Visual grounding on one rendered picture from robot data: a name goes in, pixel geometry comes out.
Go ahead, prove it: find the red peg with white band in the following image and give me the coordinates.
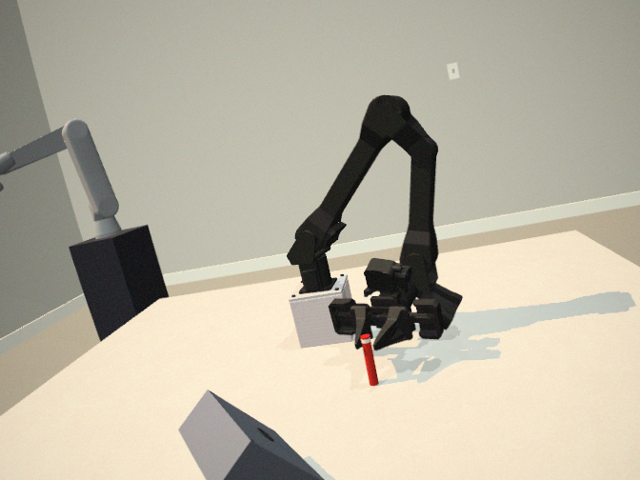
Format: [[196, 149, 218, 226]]
[[361, 334, 379, 386]]

